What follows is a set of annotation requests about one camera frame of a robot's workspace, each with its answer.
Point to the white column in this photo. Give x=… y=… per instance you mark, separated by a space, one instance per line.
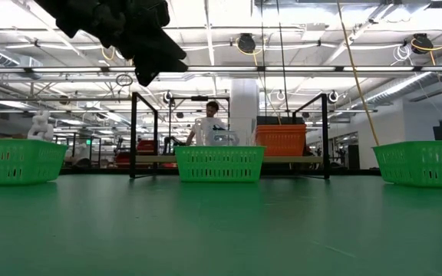
x=244 y=99

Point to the person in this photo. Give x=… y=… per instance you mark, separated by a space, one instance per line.
x=212 y=109

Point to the black metal table frame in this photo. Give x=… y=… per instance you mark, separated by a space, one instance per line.
x=351 y=172

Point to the green slotted plastic basket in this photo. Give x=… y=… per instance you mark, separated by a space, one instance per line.
x=17 y=143
x=219 y=150
x=422 y=147

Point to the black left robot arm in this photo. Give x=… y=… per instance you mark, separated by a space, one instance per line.
x=71 y=15

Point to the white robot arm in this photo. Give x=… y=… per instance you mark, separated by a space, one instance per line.
x=40 y=128

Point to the long ceiling light bar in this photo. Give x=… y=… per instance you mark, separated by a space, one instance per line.
x=301 y=69

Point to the red cart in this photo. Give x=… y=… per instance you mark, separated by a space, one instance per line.
x=146 y=146

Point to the wooden shelf with black frame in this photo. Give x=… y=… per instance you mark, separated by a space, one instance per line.
x=282 y=159

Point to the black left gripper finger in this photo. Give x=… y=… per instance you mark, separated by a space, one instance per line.
x=169 y=57
x=144 y=73

